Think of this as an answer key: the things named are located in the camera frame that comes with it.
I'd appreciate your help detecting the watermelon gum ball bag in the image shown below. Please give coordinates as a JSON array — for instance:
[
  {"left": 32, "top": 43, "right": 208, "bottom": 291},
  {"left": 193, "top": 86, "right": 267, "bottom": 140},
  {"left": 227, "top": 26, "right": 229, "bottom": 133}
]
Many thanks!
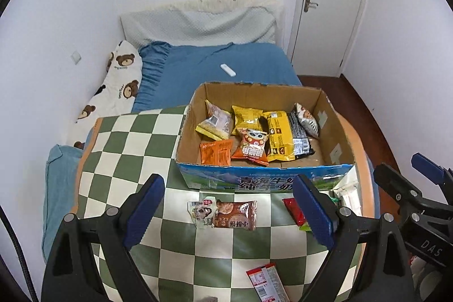
[{"left": 300, "top": 222, "right": 312, "bottom": 232}]

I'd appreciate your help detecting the red triangular candy packet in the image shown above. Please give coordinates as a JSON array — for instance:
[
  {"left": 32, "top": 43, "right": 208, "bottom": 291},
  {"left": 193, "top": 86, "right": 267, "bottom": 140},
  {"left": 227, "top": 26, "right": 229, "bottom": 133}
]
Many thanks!
[{"left": 283, "top": 198, "right": 306, "bottom": 227}]

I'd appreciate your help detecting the white biscuit pack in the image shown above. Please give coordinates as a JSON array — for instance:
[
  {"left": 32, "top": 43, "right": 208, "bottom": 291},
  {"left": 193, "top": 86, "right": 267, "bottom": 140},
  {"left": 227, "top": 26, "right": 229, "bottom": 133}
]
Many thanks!
[{"left": 332, "top": 167, "right": 362, "bottom": 216}]

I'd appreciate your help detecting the small white snack packet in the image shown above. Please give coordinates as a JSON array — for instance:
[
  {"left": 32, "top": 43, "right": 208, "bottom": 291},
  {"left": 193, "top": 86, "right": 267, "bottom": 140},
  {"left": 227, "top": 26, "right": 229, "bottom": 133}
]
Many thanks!
[{"left": 187, "top": 196, "right": 217, "bottom": 229}]

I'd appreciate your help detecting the brown cracker packet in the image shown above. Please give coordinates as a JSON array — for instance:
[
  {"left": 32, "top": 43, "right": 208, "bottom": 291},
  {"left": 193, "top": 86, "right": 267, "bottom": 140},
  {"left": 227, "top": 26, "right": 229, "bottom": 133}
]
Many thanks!
[{"left": 213, "top": 200, "right": 257, "bottom": 231}]

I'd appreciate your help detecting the yellow black snack pack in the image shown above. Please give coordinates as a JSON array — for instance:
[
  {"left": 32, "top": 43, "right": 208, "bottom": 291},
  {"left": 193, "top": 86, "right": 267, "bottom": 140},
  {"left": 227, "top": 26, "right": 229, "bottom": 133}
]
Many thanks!
[{"left": 262, "top": 110, "right": 315, "bottom": 162}]

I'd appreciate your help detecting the red white long snack pack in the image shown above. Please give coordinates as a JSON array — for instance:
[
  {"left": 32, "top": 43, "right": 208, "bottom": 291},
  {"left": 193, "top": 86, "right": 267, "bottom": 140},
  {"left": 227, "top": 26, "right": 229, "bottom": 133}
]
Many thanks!
[{"left": 246, "top": 263, "right": 290, "bottom": 302}]

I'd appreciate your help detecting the grey white snack bag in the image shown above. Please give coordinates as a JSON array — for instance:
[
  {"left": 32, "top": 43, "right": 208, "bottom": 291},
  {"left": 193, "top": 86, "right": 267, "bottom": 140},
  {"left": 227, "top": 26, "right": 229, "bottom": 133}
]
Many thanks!
[{"left": 295, "top": 103, "right": 319, "bottom": 139}]

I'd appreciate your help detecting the orange panda snack bag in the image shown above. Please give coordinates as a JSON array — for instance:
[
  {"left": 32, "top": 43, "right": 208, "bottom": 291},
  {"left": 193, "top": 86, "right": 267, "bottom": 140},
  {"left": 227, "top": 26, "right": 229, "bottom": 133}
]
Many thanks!
[{"left": 231, "top": 129, "right": 269, "bottom": 166}]

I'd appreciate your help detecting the white yellow snack bag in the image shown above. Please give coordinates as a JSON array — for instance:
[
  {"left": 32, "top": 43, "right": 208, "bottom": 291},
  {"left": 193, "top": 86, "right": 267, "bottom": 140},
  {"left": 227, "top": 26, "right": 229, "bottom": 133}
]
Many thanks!
[{"left": 195, "top": 100, "right": 233, "bottom": 141}]

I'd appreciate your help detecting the yellow chip bag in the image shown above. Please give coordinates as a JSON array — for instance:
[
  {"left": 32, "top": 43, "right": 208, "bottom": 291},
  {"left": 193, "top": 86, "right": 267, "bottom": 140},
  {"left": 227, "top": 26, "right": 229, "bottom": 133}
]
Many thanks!
[{"left": 232, "top": 105, "right": 263, "bottom": 135}]

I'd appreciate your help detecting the green white checkered blanket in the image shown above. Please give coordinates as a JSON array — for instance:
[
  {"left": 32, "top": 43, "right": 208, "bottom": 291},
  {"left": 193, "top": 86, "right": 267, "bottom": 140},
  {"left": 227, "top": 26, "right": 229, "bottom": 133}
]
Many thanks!
[{"left": 72, "top": 105, "right": 376, "bottom": 302}]

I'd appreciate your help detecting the bear print pillow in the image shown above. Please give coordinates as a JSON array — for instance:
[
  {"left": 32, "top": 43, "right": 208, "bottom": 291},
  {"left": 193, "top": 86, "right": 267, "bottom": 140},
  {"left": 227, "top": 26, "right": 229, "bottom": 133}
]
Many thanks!
[{"left": 67, "top": 40, "right": 143, "bottom": 148}]

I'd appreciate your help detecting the cardboard milk box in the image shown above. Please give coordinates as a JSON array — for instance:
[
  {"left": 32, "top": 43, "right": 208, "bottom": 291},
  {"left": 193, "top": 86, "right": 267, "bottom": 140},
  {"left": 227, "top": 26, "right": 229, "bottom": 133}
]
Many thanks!
[{"left": 176, "top": 82, "right": 355, "bottom": 192}]

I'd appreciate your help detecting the blue bed sheet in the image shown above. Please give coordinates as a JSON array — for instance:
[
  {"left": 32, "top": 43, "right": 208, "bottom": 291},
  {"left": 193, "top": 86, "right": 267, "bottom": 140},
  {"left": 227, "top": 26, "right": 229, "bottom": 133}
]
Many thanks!
[{"left": 41, "top": 41, "right": 301, "bottom": 258}]

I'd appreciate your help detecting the white remote control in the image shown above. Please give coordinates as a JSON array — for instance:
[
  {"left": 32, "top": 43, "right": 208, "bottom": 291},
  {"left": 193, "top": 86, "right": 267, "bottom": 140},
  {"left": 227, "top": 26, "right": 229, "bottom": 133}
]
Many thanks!
[{"left": 220, "top": 64, "right": 236, "bottom": 77}]

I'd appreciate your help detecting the white quilted headboard cushion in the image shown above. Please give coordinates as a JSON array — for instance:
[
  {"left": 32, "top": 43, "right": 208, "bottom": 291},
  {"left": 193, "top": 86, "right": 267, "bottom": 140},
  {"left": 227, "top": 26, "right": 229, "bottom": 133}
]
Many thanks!
[{"left": 121, "top": 0, "right": 284, "bottom": 48}]

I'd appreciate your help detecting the white door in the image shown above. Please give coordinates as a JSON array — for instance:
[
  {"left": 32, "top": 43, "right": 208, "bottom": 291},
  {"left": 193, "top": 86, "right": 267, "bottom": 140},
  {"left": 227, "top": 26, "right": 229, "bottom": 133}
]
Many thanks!
[{"left": 288, "top": 0, "right": 366, "bottom": 77}]

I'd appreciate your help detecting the black cable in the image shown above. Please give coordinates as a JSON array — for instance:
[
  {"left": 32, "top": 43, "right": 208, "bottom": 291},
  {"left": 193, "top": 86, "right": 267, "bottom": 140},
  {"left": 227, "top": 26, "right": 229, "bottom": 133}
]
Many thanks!
[{"left": 0, "top": 204, "right": 39, "bottom": 302}]

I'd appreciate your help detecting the white wall socket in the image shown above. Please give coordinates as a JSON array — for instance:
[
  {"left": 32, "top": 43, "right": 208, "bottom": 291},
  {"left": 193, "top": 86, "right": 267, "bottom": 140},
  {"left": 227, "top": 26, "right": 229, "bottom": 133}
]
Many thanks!
[{"left": 70, "top": 51, "right": 81, "bottom": 65}]

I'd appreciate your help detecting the metal door handle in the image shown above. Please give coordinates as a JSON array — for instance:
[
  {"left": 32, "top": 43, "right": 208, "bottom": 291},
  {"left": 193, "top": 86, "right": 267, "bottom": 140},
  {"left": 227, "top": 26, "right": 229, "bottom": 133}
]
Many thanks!
[{"left": 303, "top": 0, "right": 319, "bottom": 12}]

